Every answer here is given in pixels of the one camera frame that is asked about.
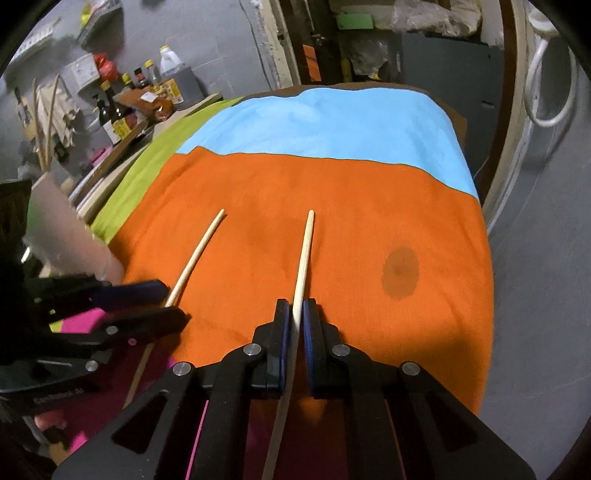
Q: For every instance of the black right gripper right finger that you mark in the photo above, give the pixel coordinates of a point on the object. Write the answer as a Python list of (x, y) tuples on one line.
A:
[(319, 338)]

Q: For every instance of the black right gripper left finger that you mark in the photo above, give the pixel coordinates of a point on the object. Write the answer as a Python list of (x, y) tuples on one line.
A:
[(270, 375)]

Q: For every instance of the wooden chopstick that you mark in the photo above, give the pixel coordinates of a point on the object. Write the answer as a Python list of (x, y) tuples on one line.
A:
[(295, 330), (172, 300)]

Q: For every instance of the translucent white plastic cup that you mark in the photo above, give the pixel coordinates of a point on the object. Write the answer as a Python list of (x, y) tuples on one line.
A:
[(61, 240)]

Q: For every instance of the wooden chopstick on cloth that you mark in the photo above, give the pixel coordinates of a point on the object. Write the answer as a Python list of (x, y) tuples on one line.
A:
[(172, 300)]

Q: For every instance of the multicolour striped cloth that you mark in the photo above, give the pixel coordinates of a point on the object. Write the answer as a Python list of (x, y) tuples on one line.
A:
[(367, 187)]

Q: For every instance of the dark soy sauce bottle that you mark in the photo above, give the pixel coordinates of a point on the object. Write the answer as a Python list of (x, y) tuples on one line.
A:
[(105, 121)]

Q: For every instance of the clear plastic jug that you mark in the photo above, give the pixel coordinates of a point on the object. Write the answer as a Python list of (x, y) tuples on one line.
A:
[(170, 63)]

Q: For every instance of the grey cabinet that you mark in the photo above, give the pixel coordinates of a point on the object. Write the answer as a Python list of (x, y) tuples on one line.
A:
[(467, 76)]

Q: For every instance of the green box on shelf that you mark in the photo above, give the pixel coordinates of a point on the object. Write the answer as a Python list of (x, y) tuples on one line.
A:
[(355, 21)]

